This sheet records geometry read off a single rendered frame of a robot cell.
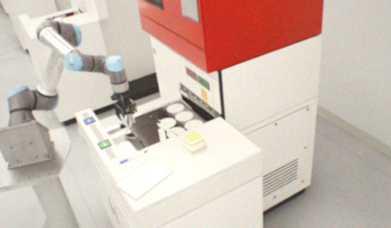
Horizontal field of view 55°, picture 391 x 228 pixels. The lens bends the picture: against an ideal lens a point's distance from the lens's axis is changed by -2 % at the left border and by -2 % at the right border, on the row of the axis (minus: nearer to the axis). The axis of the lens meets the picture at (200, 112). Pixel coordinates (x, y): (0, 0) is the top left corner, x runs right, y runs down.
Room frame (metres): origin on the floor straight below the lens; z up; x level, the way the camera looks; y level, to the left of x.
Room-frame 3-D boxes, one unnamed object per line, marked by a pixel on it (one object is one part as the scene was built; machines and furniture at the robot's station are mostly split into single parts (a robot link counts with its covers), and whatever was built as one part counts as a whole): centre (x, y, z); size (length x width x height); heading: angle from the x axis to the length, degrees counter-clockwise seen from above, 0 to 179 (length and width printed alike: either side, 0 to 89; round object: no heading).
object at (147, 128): (1.73, 0.19, 0.90); 0.34 x 0.34 x 0.01; 27
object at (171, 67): (2.00, 0.07, 1.02); 0.82 x 0.03 x 0.40; 27
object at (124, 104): (1.52, 0.34, 1.19); 0.09 x 0.08 x 0.12; 31
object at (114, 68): (1.53, 0.34, 1.35); 0.09 x 0.08 x 0.11; 42
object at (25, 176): (1.69, 0.96, 0.75); 0.45 x 0.44 x 0.13; 100
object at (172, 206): (1.34, 0.10, 0.89); 0.62 x 0.35 x 0.14; 117
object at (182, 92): (1.84, 0.01, 0.89); 0.44 x 0.02 x 0.10; 27
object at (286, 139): (2.16, -0.23, 0.41); 0.82 x 0.71 x 0.82; 27
